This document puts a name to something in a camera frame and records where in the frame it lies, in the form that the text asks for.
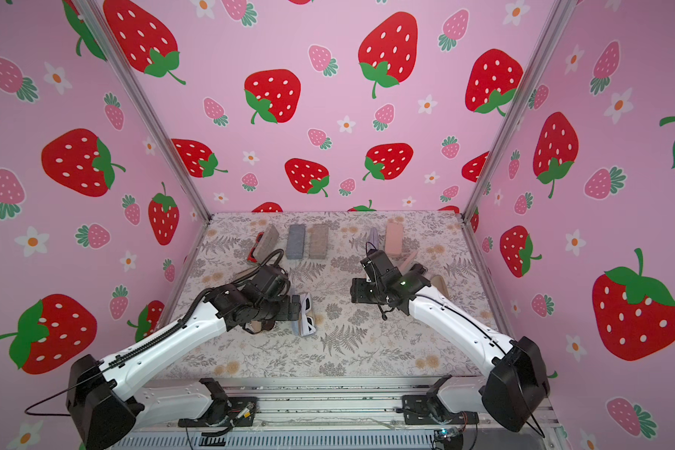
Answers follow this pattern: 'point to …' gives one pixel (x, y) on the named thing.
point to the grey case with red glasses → (265, 244)
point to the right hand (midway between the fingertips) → (368, 288)
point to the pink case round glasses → (394, 236)
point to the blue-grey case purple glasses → (295, 242)
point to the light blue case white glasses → (305, 326)
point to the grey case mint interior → (318, 241)
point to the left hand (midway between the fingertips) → (291, 306)
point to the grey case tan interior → (374, 237)
